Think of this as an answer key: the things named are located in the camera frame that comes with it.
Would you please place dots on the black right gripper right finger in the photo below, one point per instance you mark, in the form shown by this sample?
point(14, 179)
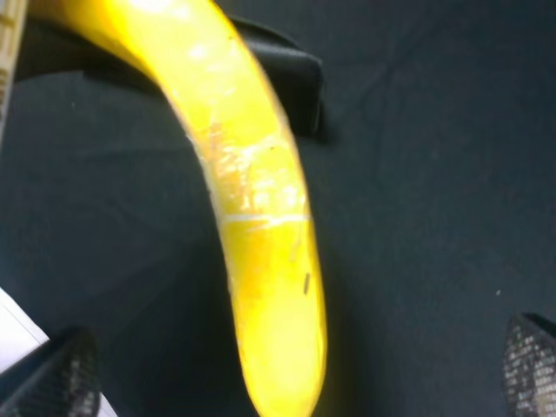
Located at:
point(528, 371)

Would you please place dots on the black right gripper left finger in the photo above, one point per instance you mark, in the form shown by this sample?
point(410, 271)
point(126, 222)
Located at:
point(58, 378)

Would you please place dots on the yellow banana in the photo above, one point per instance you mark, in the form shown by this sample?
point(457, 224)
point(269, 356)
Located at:
point(252, 168)

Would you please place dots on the black fabric pouch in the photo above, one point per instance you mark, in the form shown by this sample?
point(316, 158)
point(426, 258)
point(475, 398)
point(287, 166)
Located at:
point(295, 74)

